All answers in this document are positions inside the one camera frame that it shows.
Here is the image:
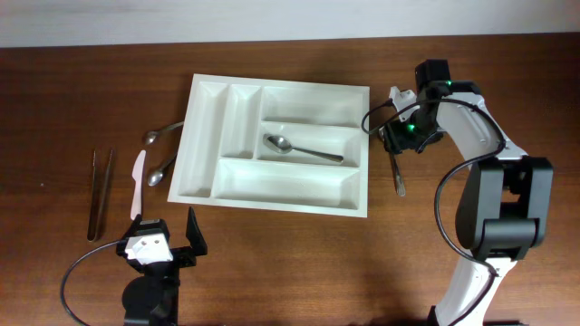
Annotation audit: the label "small teaspoon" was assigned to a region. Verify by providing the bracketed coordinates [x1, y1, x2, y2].
[147, 152, 178, 187]
[143, 121, 184, 146]

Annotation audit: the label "large metal spoon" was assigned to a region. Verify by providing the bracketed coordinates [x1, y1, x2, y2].
[390, 153, 406, 197]
[263, 134, 343, 163]

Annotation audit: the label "white plastic cutlery tray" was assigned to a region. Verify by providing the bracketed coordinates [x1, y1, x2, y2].
[168, 74, 370, 217]

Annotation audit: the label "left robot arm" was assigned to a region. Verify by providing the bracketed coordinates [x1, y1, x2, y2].
[116, 208, 208, 325]

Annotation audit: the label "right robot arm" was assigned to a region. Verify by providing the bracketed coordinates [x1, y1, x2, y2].
[379, 59, 554, 325]

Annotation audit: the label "pink plastic knife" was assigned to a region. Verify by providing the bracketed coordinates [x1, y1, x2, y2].
[130, 150, 146, 220]

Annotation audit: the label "metal tongs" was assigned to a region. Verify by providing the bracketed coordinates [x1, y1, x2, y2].
[86, 148, 114, 243]

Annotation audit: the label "right black cable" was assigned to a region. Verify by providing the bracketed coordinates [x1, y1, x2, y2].
[361, 98, 507, 326]

